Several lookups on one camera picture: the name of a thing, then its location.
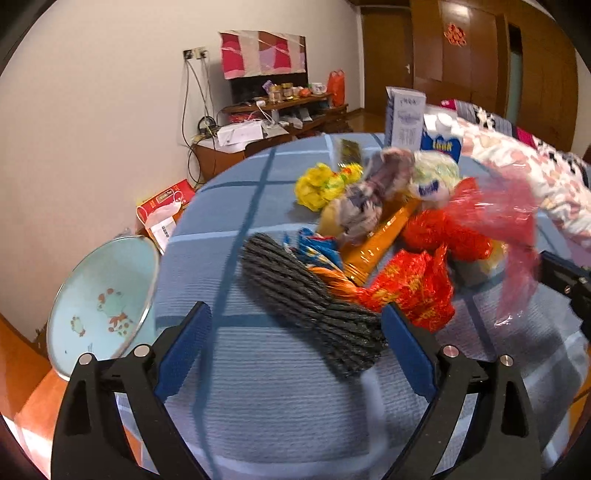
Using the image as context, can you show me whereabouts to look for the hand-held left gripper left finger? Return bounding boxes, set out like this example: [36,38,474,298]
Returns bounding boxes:
[50,301,213,480]

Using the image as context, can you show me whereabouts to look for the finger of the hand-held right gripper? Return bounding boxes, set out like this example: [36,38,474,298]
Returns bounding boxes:
[538,251,591,296]
[569,282,591,342]

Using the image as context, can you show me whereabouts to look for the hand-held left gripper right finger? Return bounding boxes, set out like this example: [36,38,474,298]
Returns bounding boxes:
[381,302,543,480]

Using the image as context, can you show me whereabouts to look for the red wrapper with gold print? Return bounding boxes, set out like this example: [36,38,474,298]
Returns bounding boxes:
[358,244,455,333]

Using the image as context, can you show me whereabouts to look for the clear plastic bag red print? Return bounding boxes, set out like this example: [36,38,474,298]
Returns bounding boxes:
[443,164,541,328]

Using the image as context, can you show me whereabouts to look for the light blue cartoon basin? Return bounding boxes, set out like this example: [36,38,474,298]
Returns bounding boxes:
[46,235,160,381]

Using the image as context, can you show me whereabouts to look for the orange striped wrapper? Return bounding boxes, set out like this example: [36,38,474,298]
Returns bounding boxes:
[308,265,365,301]

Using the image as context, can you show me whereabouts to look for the long orange package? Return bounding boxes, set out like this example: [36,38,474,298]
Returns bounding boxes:
[339,198,423,284]

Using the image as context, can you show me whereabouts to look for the shiny red crinkled wrapper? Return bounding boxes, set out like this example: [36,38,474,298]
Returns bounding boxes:
[402,178,495,264]

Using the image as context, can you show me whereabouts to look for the white green wrapper blue label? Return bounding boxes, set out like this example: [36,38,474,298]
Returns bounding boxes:
[409,150,462,204]

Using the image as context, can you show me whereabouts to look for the grey purple patterned wrapper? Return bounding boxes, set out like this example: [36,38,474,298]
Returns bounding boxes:
[332,148,416,243]

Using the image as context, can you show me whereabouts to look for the white paper bag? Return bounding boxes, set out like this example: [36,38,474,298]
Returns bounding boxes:
[145,200,183,254]

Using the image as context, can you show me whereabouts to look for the floral blanket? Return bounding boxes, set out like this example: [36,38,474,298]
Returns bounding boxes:
[427,99,591,252]

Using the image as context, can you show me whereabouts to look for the red cardboard box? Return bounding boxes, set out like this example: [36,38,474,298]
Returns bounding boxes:
[136,179,197,222]

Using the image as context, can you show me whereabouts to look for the pale yellow piece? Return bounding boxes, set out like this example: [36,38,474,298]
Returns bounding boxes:
[318,203,345,238]

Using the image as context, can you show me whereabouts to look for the blue carton with white cap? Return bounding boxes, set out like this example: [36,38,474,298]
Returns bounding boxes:
[419,114,464,162]

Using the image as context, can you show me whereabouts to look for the small yellow green wrapper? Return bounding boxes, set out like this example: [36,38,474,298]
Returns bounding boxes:
[339,164,364,188]

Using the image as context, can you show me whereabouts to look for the yellow crumpled wrapper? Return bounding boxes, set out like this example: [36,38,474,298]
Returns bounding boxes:
[294,162,345,212]

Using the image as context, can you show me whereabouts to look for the wooden television stand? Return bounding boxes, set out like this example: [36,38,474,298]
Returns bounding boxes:
[191,92,349,183]

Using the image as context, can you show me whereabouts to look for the wooden wardrobe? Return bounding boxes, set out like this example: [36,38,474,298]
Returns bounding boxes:
[411,0,578,153]

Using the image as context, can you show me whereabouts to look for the dark small packet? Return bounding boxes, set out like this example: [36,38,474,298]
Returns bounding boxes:
[338,138,363,166]

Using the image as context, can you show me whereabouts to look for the white blue carton box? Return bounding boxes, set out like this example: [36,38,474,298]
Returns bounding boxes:
[384,86,426,151]

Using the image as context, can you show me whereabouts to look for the white flat box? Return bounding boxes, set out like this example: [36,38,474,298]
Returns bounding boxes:
[217,122,264,148]

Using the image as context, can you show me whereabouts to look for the black television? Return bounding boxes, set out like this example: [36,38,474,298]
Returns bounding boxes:
[231,74,308,104]

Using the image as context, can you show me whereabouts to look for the wooden door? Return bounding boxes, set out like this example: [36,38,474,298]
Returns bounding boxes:
[360,9,414,112]

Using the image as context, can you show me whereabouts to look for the orange plastic bag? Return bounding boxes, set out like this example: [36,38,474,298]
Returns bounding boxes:
[328,69,347,108]

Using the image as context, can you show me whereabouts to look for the television with red cloth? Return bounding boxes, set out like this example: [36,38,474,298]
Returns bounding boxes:
[218,30,308,81]

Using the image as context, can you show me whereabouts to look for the black wall cables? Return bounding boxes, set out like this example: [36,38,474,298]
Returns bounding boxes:
[178,58,214,185]

